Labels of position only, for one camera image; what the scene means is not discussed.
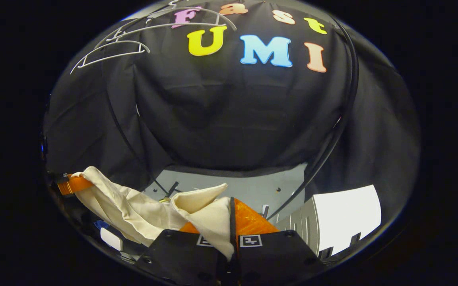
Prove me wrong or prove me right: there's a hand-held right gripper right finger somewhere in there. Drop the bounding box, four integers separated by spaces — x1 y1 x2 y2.
229 197 327 286

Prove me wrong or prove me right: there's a black backdrop cloth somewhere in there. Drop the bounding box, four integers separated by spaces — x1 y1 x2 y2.
42 0 420 207

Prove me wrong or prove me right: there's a black clothes rack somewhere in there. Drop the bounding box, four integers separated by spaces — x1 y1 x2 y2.
102 16 360 221

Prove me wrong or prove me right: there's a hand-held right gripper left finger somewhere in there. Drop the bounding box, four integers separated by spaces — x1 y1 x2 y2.
136 220 233 286

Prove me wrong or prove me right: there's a cream shirt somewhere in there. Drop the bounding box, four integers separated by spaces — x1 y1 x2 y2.
70 166 235 261

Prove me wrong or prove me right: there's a white ribbed box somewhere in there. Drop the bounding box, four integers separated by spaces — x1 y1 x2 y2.
275 185 382 261

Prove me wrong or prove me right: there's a white clothes hanger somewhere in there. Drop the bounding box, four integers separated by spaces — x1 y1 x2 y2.
94 0 237 50
70 40 151 75

